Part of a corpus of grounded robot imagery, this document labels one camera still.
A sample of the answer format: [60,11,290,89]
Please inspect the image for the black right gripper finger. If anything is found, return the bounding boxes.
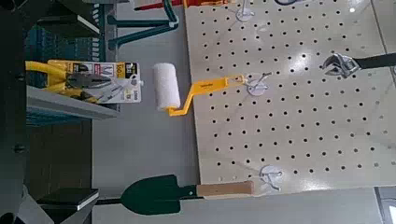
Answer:
[36,187,101,213]
[36,13,101,39]

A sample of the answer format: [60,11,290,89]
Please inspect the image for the yellow pliers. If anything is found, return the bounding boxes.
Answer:
[25,59,144,105]

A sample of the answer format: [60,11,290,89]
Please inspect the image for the grey plastic crate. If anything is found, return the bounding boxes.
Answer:
[24,3,120,127]

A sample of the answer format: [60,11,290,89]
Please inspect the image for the white pegboard hook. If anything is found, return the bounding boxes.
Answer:
[258,164,284,192]
[246,71,274,97]
[234,0,255,22]

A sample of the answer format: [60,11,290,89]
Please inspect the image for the glossy white pegboard panel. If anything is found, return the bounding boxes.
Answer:
[371,0,396,188]

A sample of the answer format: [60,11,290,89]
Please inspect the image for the green trowel wooden handle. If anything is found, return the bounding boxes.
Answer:
[120,174,255,217]

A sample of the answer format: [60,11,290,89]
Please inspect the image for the yellow handled paint roller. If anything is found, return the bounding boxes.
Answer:
[152,62,248,118]

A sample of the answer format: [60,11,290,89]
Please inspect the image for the black handled adjustable wrench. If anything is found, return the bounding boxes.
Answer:
[321,51,396,78]

